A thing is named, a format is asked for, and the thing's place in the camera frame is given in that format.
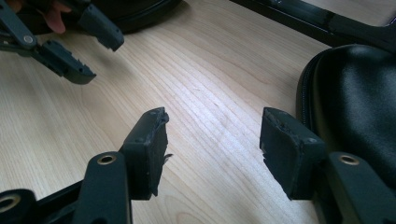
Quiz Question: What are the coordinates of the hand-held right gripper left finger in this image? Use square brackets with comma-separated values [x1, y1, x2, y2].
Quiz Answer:
[120, 106, 171, 201]

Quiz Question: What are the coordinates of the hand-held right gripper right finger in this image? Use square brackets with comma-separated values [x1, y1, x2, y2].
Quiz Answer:
[260, 106, 327, 201]

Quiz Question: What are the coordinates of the black leather shoe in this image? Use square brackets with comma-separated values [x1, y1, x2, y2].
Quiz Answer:
[92, 0, 184, 35]
[295, 43, 396, 191]

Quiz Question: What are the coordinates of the red and black shoe rack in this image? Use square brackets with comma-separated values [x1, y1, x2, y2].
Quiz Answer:
[230, 0, 396, 53]

